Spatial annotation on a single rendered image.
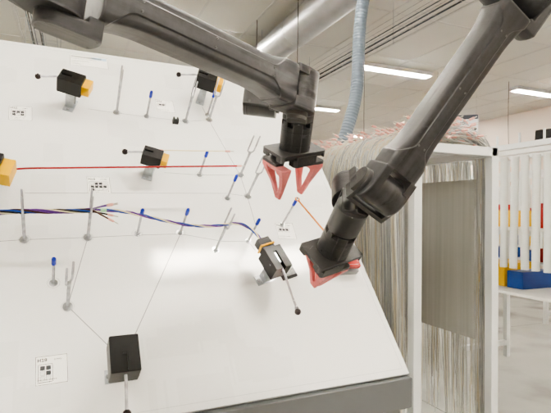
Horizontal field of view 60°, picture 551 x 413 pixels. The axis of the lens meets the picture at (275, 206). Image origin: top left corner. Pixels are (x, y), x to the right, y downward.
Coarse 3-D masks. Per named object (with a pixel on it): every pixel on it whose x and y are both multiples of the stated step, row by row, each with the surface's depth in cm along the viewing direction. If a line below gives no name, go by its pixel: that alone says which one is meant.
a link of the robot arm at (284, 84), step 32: (96, 0) 52; (128, 0) 53; (160, 0) 56; (64, 32) 50; (96, 32) 51; (128, 32) 55; (160, 32) 56; (192, 32) 59; (224, 32) 63; (192, 64) 64; (224, 64) 63; (256, 64) 66; (288, 64) 71; (288, 96) 71
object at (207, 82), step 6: (198, 72) 131; (204, 72) 132; (198, 78) 131; (204, 78) 131; (210, 78) 131; (216, 78) 133; (198, 84) 132; (204, 84) 132; (210, 84) 132; (204, 90) 135; (210, 90) 133; (198, 96) 136; (204, 96) 136; (198, 102) 137
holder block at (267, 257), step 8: (264, 248) 100; (272, 248) 100; (280, 248) 101; (264, 256) 100; (272, 256) 99; (280, 256) 100; (264, 264) 101; (272, 264) 98; (280, 264) 98; (288, 264) 99; (272, 272) 98; (280, 272) 99
